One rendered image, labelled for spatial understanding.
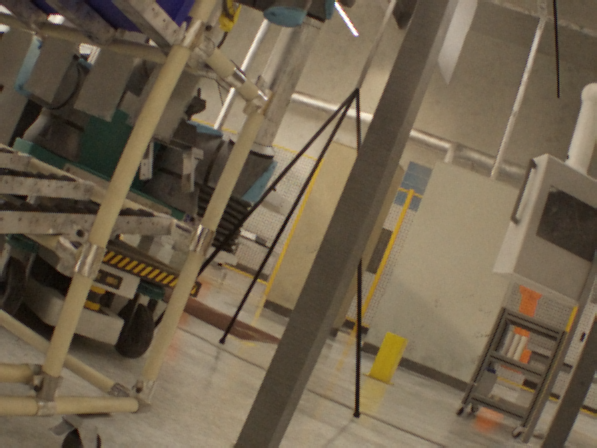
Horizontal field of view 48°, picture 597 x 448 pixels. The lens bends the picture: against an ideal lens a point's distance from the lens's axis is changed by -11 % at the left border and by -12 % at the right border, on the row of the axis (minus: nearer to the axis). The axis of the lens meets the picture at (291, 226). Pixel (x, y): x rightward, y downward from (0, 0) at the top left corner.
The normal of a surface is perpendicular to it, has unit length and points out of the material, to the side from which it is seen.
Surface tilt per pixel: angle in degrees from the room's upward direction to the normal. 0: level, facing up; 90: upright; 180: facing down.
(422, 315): 90
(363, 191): 90
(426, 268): 90
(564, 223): 86
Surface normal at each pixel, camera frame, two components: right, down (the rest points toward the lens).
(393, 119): -0.34, -0.20
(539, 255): 0.08, -0.11
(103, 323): 0.65, 0.22
